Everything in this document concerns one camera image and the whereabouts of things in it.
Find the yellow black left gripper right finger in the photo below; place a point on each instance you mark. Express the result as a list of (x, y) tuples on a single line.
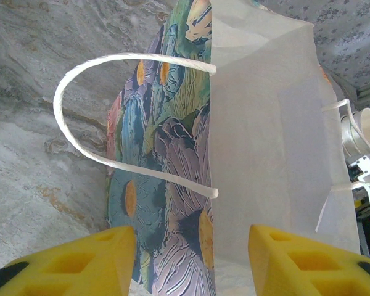
[(311, 271)]

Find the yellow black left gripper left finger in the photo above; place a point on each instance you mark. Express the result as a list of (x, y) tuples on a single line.
[(64, 271)]

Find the floral paper gift bag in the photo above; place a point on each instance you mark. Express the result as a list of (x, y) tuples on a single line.
[(249, 138)]

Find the stack of white paper cups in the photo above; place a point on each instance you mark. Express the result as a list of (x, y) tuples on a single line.
[(367, 123)]

